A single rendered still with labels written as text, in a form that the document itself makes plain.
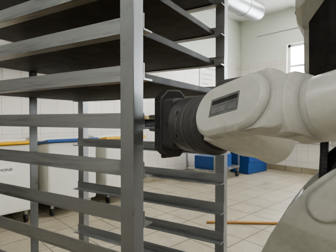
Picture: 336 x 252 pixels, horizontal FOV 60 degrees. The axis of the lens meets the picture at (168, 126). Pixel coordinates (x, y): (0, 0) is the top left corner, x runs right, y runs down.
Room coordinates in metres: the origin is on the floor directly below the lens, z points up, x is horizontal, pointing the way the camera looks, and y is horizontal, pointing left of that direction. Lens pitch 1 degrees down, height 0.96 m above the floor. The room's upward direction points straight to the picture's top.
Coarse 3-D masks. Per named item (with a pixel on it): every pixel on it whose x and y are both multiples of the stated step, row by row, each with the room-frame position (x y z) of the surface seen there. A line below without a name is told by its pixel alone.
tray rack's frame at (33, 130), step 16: (32, 112) 1.03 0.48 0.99; (80, 112) 1.21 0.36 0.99; (32, 128) 1.03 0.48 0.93; (80, 128) 1.21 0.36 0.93; (32, 144) 1.03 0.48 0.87; (32, 176) 1.03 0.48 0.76; (80, 176) 1.21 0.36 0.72; (80, 192) 1.21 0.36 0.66; (32, 208) 1.03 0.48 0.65; (32, 224) 1.03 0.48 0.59; (32, 240) 1.02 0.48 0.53
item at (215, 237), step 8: (152, 224) 1.02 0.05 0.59; (160, 224) 1.00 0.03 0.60; (168, 224) 0.99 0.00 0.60; (176, 224) 0.97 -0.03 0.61; (184, 224) 0.96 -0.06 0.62; (168, 232) 0.96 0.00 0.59; (176, 232) 0.95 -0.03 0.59; (184, 232) 0.95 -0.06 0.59; (192, 232) 0.94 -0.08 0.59; (200, 232) 0.93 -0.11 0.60; (208, 232) 0.91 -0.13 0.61; (216, 232) 0.90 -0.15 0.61; (208, 240) 0.89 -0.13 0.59; (216, 240) 0.89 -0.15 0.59
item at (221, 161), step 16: (224, 16) 0.89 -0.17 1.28; (224, 32) 0.89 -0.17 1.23; (224, 48) 0.89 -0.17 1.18; (224, 64) 0.89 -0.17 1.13; (224, 160) 0.89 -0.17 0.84; (224, 176) 0.89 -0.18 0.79; (224, 192) 0.89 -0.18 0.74; (224, 208) 0.89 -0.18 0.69; (224, 224) 0.90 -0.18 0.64; (224, 240) 0.90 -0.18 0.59
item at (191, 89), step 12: (108, 84) 0.63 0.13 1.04; (144, 84) 0.63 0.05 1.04; (156, 84) 0.63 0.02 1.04; (168, 84) 0.65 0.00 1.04; (180, 84) 0.70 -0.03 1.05; (192, 84) 0.75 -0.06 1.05; (24, 96) 0.97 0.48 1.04; (36, 96) 0.97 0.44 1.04; (48, 96) 0.97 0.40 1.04; (60, 96) 0.97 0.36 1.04; (72, 96) 0.97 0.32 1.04; (84, 96) 0.97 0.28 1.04; (96, 96) 0.97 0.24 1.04; (108, 96) 0.97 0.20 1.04; (144, 96) 0.97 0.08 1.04
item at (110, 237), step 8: (80, 224) 1.21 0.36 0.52; (80, 232) 1.18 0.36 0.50; (88, 232) 1.18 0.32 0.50; (96, 232) 1.16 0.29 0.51; (104, 232) 1.14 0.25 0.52; (112, 232) 1.12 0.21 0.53; (104, 240) 1.10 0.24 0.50; (112, 240) 1.10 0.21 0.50; (120, 240) 1.10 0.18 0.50; (144, 240) 1.04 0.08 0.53; (144, 248) 1.04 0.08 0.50; (152, 248) 1.02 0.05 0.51; (160, 248) 1.00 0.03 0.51; (168, 248) 0.99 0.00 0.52
